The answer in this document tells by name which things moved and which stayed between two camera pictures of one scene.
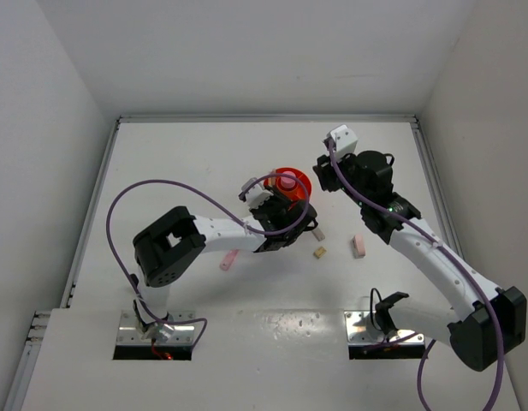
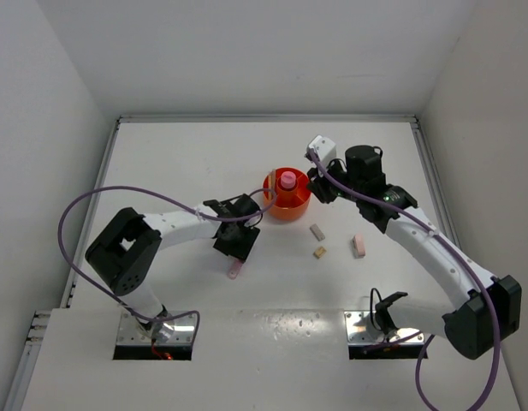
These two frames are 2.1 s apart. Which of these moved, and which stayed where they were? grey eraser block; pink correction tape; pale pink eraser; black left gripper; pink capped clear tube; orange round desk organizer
Moved: pink correction tape; black left gripper
Stayed: pink capped clear tube; grey eraser block; orange round desk organizer; pale pink eraser
